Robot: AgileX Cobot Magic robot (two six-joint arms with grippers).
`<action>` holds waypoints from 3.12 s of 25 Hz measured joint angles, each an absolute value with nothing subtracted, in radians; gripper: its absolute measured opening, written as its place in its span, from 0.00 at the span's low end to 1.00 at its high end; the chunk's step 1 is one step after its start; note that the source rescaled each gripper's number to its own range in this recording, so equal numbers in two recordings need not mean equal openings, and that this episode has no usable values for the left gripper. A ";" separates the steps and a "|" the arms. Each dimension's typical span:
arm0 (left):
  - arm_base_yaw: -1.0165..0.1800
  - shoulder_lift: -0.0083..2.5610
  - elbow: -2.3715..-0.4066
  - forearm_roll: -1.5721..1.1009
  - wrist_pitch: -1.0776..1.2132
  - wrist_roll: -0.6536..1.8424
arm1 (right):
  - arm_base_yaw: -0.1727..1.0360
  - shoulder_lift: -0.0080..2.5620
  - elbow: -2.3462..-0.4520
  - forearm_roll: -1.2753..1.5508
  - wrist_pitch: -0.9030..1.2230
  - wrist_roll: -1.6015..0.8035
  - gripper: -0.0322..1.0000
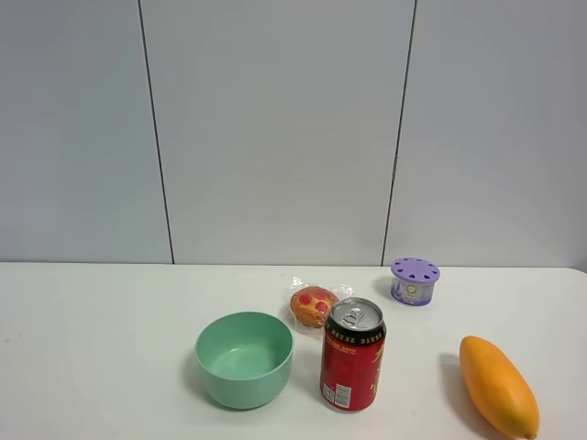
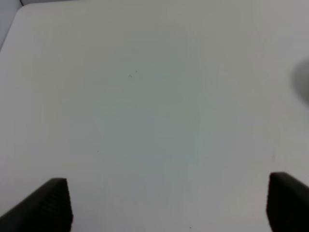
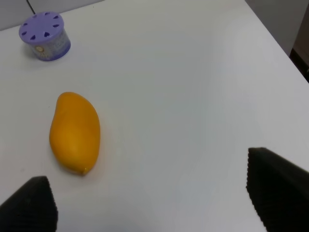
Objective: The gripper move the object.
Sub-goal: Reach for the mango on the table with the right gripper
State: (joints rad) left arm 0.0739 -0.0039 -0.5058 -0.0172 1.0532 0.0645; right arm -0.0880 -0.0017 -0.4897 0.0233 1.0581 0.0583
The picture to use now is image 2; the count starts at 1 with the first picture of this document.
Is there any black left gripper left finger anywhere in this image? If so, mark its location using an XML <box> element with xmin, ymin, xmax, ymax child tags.
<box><xmin>0</xmin><ymin>178</ymin><xmax>73</xmax><ymax>232</ymax></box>

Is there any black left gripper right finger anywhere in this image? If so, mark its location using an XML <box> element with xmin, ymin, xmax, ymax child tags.
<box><xmin>266</xmin><ymin>172</ymin><xmax>309</xmax><ymax>232</ymax></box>

